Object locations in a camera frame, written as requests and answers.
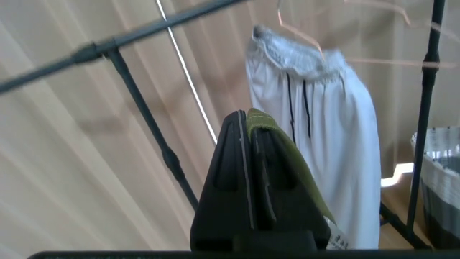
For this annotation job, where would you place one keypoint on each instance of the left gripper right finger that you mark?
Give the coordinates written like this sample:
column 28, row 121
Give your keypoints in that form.
column 284, row 201

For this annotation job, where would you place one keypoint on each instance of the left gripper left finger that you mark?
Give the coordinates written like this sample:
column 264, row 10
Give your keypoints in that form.
column 223, row 201

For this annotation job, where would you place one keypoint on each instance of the green shirt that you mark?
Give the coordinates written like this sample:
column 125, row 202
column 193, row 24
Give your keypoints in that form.
column 266, row 120

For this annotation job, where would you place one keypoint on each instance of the white laundry basket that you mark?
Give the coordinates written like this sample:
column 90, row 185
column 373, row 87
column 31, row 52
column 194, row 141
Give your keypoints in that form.
column 442, row 172

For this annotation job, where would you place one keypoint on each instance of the pale grey shorts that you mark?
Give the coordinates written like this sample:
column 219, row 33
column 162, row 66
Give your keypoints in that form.
column 341, row 144

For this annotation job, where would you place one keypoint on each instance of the beige curtain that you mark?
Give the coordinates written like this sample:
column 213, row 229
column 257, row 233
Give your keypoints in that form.
column 72, row 162

